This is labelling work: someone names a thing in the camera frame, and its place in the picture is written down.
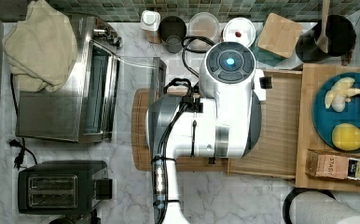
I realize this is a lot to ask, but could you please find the wooden drawer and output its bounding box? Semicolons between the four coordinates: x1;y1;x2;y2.
227;70;302;179

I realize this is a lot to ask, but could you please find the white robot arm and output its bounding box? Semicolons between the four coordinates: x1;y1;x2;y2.
145;42;265;224

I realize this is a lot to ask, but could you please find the stainless steel toaster oven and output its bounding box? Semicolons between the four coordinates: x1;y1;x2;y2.
16;13;166;143

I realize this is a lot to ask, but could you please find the dark grey mug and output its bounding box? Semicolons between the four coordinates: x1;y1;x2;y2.
159;16;187;53

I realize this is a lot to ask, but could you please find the clear plastic lidded container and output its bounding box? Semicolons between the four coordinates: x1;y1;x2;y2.
188;12;219;51

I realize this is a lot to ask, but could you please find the white capped jar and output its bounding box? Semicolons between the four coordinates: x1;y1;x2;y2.
140;10;161;44

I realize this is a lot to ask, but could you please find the white lid red knob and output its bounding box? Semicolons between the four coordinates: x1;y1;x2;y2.
222;18;256;48

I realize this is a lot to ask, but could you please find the brown Starbucks coffee box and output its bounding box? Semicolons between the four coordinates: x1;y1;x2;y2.
305;150;360;181

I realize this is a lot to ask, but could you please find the black two-slot toaster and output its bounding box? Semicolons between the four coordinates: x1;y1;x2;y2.
18;160;113;215

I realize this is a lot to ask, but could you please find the beige cloth towel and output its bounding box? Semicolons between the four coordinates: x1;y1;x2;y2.
3;0;77;92

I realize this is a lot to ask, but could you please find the white paper towel roll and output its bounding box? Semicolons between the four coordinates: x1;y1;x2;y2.
283;188;360;224

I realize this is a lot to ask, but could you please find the wooden spoon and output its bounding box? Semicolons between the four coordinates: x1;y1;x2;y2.
316;0;331;53

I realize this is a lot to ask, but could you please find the toy banana peeled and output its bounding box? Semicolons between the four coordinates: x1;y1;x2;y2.
325;77;360;113

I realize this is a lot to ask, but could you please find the yellow toy lemon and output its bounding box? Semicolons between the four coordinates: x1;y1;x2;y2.
332;123;360;151

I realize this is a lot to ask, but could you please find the black utensil holder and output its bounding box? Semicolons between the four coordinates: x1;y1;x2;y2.
296;15;356;63

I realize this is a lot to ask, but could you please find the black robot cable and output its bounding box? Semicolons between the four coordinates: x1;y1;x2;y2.
152;35;216;224

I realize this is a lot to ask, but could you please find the black power plug cable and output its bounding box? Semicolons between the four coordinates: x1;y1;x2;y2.
7;73;38;171

